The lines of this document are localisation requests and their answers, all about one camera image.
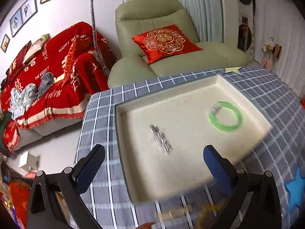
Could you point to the green recliner armchair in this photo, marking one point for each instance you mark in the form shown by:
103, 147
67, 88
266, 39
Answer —
139, 16

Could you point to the silver star hair clip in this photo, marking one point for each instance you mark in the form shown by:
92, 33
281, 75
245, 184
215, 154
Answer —
161, 139

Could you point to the flexible phone holder stand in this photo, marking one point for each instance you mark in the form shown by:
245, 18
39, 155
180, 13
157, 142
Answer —
95, 23

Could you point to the grey clothes pile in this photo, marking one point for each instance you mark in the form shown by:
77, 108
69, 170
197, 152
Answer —
21, 101

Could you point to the blue star patch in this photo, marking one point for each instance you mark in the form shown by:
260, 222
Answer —
295, 190

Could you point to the white curtain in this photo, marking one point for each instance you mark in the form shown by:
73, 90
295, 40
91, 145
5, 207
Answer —
281, 21

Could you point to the stacked washer dryer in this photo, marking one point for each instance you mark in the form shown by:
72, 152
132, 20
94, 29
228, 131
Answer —
246, 11

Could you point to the grey checked tablecloth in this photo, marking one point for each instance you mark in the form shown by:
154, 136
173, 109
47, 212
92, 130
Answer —
280, 151

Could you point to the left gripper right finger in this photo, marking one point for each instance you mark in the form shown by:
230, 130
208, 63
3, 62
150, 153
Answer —
221, 169

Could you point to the beige hair clip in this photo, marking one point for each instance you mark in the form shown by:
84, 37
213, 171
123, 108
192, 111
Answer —
175, 213

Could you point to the yellow star patch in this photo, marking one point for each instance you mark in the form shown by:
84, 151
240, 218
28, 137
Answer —
235, 70

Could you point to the red embroidered cushion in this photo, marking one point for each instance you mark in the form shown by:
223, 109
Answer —
164, 42

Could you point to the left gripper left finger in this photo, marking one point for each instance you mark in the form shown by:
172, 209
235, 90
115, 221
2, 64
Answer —
86, 169

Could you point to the slipper rack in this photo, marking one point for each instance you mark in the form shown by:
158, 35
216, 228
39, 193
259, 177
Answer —
272, 53

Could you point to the light blue curtain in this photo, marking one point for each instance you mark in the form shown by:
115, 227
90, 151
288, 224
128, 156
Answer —
207, 18

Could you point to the red blanket covered sofa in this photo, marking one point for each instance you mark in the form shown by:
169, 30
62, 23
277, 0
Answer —
54, 83

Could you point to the framed wall picture pair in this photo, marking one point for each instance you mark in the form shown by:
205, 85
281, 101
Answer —
22, 16

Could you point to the small framed wall picture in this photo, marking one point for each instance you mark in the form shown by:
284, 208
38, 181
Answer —
5, 42

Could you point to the grey rectangular jewelry tray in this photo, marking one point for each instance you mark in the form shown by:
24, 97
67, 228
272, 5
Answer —
182, 112

